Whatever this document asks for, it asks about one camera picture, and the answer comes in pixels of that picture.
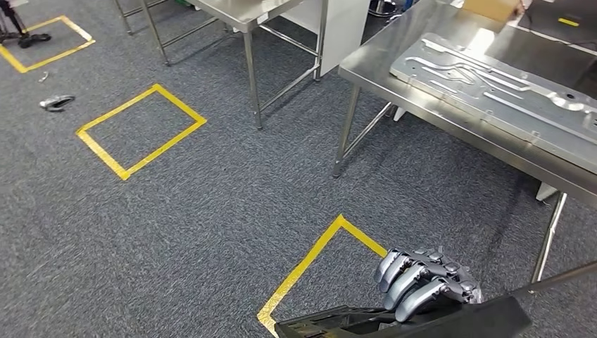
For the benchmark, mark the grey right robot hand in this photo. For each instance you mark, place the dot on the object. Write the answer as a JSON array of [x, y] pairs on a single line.
[[429, 280]]

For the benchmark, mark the black plastic frame part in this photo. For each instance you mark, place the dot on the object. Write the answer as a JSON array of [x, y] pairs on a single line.
[[466, 322]]

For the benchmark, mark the stainless steel workbench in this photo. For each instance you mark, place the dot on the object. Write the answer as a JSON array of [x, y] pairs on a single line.
[[373, 70]]

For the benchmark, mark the large stamped metal plate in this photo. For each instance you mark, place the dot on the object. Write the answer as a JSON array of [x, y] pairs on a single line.
[[489, 102]]

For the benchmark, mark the white cabinet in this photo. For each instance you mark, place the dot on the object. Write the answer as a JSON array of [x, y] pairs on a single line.
[[345, 32]]

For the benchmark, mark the brown cardboard box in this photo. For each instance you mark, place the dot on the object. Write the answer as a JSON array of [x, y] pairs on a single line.
[[489, 9]]

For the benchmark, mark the yellow floor tape square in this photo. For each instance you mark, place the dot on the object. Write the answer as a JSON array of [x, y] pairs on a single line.
[[60, 56], [182, 105]]

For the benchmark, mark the stainless steel table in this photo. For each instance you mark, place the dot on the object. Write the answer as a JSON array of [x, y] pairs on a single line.
[[242, 11]]

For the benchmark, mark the small silver metal object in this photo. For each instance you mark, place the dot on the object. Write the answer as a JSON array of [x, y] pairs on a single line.
[[56, 103]]

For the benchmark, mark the tiny grey scrap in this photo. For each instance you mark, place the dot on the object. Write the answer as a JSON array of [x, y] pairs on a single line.
[[44, 77]]

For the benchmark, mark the black tripod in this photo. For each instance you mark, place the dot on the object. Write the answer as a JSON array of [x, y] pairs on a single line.
[[32, 39]]

